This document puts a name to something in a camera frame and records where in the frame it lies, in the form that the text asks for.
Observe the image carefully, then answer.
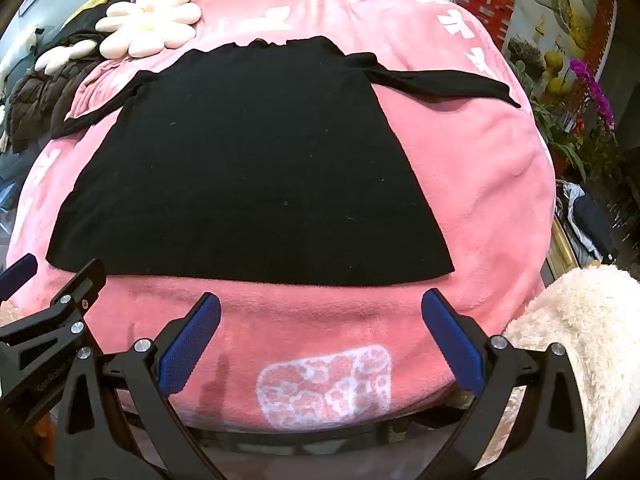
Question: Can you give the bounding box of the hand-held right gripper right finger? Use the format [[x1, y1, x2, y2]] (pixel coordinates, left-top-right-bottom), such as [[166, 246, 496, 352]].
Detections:
[[421, 288, 589, 480]]

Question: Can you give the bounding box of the green potted plant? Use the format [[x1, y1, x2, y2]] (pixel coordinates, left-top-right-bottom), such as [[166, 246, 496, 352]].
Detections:
[[507, 37, 593, 181]]

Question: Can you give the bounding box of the wall poster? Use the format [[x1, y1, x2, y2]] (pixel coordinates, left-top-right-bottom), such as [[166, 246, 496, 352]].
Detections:
[[505, 0, 617, 92]]

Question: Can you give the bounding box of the pink printed blanket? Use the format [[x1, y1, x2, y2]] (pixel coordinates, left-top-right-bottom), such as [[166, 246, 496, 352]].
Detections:
[[5, 0, 558, 433]]

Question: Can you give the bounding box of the black and yellow cushion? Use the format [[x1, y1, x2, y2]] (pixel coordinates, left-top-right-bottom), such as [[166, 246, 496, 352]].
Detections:
[[55, 0, 117, 47]]

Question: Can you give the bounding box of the blue cloth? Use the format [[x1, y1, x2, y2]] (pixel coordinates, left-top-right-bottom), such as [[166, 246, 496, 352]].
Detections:
[[0, 155, 31, 241]]

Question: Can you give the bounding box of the golden frame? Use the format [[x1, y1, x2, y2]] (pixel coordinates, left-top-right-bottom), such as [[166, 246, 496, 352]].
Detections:
[[544, 230, 572, 288]]

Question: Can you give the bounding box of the purple orchid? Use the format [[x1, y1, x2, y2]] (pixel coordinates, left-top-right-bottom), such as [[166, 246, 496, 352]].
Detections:
[[569, 57, 619, 133]]

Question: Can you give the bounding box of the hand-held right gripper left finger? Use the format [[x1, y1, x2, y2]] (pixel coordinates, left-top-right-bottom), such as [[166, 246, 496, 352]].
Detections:
[[56, 291, 223, 480]]

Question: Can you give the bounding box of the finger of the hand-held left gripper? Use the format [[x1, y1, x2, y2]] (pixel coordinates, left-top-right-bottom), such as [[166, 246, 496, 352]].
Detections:
[[0, 259, 108, 361], [0, 253, 39, 302]]

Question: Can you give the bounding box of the brown puffer jacket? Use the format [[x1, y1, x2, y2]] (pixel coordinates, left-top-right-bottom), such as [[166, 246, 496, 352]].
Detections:
[[10, 55, 106, 153]]

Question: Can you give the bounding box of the large white daisy cushion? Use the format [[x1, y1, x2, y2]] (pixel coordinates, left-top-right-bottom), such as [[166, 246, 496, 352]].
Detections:
[[95, 0, 203, 59]]

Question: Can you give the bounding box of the white fluffy blanket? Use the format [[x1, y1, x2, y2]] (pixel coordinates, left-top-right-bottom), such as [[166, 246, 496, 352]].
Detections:
[[480, 262, 640, 480]]

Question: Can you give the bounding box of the black shirt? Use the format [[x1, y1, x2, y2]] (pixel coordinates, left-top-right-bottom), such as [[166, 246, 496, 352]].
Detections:
[[45, 35, 522, 287]]

